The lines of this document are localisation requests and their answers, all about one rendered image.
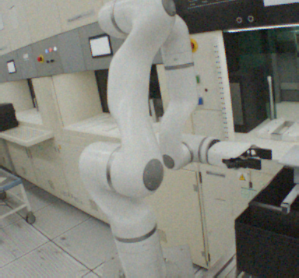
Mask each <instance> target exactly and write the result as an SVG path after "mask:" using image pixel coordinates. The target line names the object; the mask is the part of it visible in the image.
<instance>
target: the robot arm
mask: <svg viewBox="0 0 299 278"><path fill-rule="evenodd" d="M97 20H98V23H99V25H100V27H101V29H102V30H103V31H104V32H105V33H107V34H109V35H111V36H112V37H116V38H121V39H126V41H125V42H124V43H123V45H122V46H121V48H120V49H119V50H118V52H117V53H116V54H115V55H114V57H113V59H111V63H110V67H109V73H108V81H107V103H108V107H109V111H110V113H111V116H112V117H113V119H114V120H115V121H116V123H117V125H118V128H119V131H120V134H121V143H112V142H96V143H92V144H90V145H88V146H87V147H86V148H85V149H84V150H83V151H82V152H81V154H80V156H79V173H80V177H81V180H82V183H83V185H84V187H85V189H86V190H87V191H88V193H89V194H90V196H91V197H92V199H93V201H94V202H95V203H96V204H97V205H98V207H99V208H100V209H101V211H102V212H103V213H104V215H105V216H106V217H107V218H108V221H109V224H110V227H111V233H112V235H113V238H114V241H115V244H116V247H117V250H118V254H119V259H120V261H121V266H122V267H121V268H120V269H119V270H118V271H117V274H116V277H115V278H179V272H178V268H177V266H176V265H175V264H174V263H173V262H172V261H171V260H170V259H167V258H164V257H163V250H162V247H161V243H160V236H159V232H158V229H157V222H156V218H155V214H154V211H153V209H152V207H151V206H150V204H149V203H148V202H147V201H146V200H145V199H144V197H147V196H149V195H152V194H153V193H154V192H155V191H156V190H157V189H158V188H159V187H160V186H161V184H162V182H163V179H164V165H165V167H166V168H167V169H168V170H170V171H176V170H179V169H181V168H183V167H184V166H186V165H187V164H190V163H194V162H197V163H202V164H208V165H213V166H216V167H220V168H223V169H225V170H226V169H228V170H232V171H237V170H239V169H241V168H244V169H246V168H247V167H248V169H252V170H254V169H256V170H259V171H260V170H261V169H262V165H261V159H263V160H271V159H272V158H273V151H272V150H271V149H267V148H262V147H260V146H257V145H250V144H247V143H237V142H221V141H220V140H218V139H217V138H215V137H213V136H211V137H210V136H204V135H191V134H184V133H182V131H183V128H184V125H185V122H186V120H187V118H188V116H189V115H190V114H191V113H192V112H193V111H194V110H195V109H196V107H197V106H198V104H199V92H198V86H197V82H196V78H195V66H194V60H193V54H192V44H191V41H190V37H189V33H188V28H187V25H186V23H185V22H184V21H183V19H182V18H181V17H180V16H179V15H176V8H175V4H174V1H173V0H111V1H109V2H107V3H106V4H105V5H103V6H102V8H101V10H100V11H99V13H98V14H97ZM159 49H160V50H161V55H162V60H163V66H164V70H165V75H166V79H167V88H168V93H169V98H170V103H169V105H168V107H167V110H166V111H165V113H164V116H163V117H162V120H161V123H160V128H159V142H160V145H159V143H158V141H157V137H156V135H155V132H154V130H153V126H152V122H151V119H150V110H149V109H148V87H149V79H150V68H151V65H152V62H153V59H154V57H155V55H156V53H157V51H158V50H159ZM248 150H249V152H248ZM252 150H254V151H255V153H253V154H252ZM255 157H259V158H255Z"/></svg>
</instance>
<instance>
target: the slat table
mask: <svg viewBox="0 0 299 278"><path fill-rule="evenodd" d="M235 244H236V243H234V244H232V246H231V247H230V248H229V249H228V250H227V251H226V252H225V253H224V254H223V255H222V256H221V257H220V259H218V260H217V261H216V263H215V264H214V265H213V266H212V267H211V268H210V269H209V270H208V271H207V272H206V273H205V274H204V275H202V277H201V278H225V277H226V276H227V275H228V274H229V272H231V271H232V269H233V268H234V267H235V266H236V255H235V253H236V248H235ZM242 272H243V271H240V270H238V269H235V271H234V272H233V274H231V275H230V277H229V278H238V277H239V275H240V274H241V273H242ZM249 277H250V274H249V273H244V275H243V276H241V278H249Z"/></svg>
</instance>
